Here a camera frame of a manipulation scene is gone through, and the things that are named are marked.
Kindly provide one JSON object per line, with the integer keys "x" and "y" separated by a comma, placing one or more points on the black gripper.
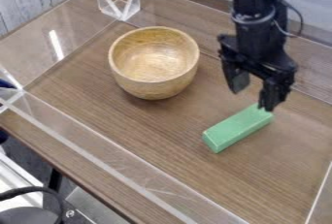
{"x": 273, "y": 66}

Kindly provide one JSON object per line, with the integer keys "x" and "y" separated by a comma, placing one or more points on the green rectangular block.
{"x": 236, "y": 127}

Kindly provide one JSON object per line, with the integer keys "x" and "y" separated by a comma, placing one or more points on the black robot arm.
{"x": 262, "y": 24}

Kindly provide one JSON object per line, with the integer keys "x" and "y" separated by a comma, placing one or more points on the brown wooden bowl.
{"x": 153, "y": 61}

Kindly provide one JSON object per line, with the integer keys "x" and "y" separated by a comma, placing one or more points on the black table leg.
{"x": 56, "y": 180}

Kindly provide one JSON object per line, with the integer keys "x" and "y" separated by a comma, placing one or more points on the blue object at edge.
{"x": 6, "y": 84}

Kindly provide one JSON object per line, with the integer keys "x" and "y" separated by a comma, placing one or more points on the clear acrylic tray wall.
{"x": 135, "y": 152}

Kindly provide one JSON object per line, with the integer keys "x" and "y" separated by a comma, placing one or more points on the grey metal bracket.
{"x": 72, "y": 215}

